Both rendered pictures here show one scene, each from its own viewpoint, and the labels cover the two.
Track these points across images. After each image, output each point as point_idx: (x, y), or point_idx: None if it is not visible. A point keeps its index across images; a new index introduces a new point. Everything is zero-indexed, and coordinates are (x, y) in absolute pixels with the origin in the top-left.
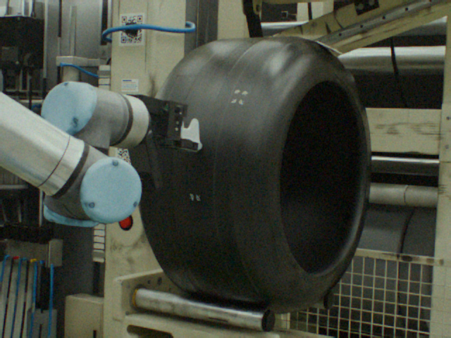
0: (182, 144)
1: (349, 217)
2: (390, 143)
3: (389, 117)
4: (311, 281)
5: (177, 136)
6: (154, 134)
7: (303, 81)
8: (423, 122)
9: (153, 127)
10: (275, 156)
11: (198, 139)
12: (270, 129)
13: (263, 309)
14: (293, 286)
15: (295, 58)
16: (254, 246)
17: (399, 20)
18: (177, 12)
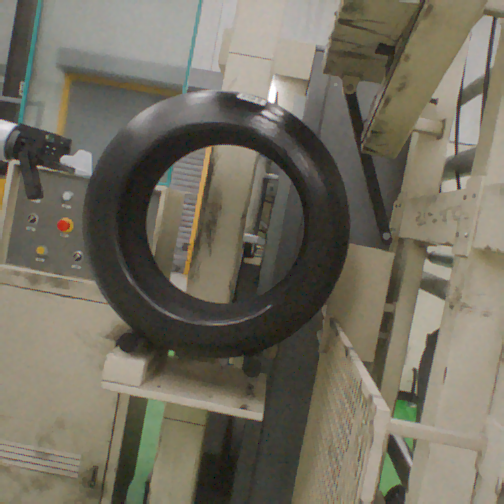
0: (44, 163)
1: (287, 286)
2: (441, 232)
3: (446, 202)
4: (171, 320)
5: (44, 157)
6: (31, 154)
7: (172, 123)
8: (458, 204)
9: (30, 149)
10: (113, 184)
11: (84, 167)
12: (112, 159)
13: (130, 331)
14: (139, 314)
15: (177, 103)
16: (92, 261)
17: (394, 73)
18: (253, 92)
